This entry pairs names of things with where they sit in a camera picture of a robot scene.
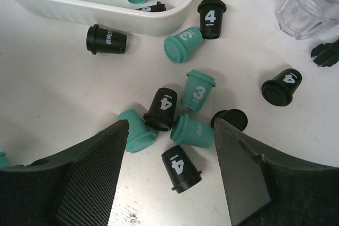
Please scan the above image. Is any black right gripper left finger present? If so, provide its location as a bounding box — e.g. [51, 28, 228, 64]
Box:
[1, 120, 129, 225]

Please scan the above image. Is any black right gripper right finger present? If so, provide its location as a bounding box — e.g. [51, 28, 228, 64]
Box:
[214, 118, 338, 225]

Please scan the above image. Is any clear drinking glass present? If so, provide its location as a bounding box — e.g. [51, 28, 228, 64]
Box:
[276, 0, 338, 40]

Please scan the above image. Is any white rectangular storage basket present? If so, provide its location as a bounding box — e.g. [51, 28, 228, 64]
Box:
[14, 0, 193, 37]

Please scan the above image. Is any black capsule by basket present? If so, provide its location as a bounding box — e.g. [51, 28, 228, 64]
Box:
[86, 24, 127, 55]

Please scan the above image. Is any black capsule centre left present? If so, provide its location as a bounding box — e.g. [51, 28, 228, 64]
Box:
[210, 109, 248, 131]

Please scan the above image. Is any teal capsule centre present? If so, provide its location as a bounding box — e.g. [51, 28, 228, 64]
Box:
[118, 109, 156, 153]

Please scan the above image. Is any teal capsule lying text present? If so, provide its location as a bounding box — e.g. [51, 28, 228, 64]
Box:
[170, 113, 214, 148]

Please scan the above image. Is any black capsule far right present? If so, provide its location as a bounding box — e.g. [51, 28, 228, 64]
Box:
[261, 68, 302, 106]

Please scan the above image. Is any black capsule middle four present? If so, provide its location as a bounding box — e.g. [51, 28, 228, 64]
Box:
[143, 87, 177, 132]

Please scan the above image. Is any teal capsule upright three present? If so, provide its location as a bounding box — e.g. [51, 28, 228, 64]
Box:
[180, 69, 216, 112]

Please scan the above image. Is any black power plug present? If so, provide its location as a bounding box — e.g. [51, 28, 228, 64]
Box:
[310, 40, 338, 67]

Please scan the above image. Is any teal capsule number three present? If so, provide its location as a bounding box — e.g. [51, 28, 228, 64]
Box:
[164, 27, 203, 64]

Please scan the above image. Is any black capsule upright four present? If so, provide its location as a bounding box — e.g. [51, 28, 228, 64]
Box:
[197, 0, 227, 40]

